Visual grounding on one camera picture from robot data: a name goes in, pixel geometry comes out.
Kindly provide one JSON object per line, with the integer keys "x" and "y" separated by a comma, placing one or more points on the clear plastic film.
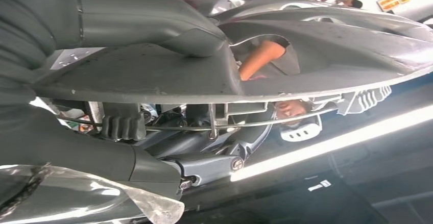
{"x": 84, "y": 198}

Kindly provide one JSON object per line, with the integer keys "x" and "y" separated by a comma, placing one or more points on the small yellow wall sign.
{"x": 404, "y": 0}

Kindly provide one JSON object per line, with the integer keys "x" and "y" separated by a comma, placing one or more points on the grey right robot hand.
{"x": 135, "y": 13}

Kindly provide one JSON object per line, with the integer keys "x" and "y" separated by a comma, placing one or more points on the person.
{"x": 260, "y": 60}
{"x": 355, "y": 3}

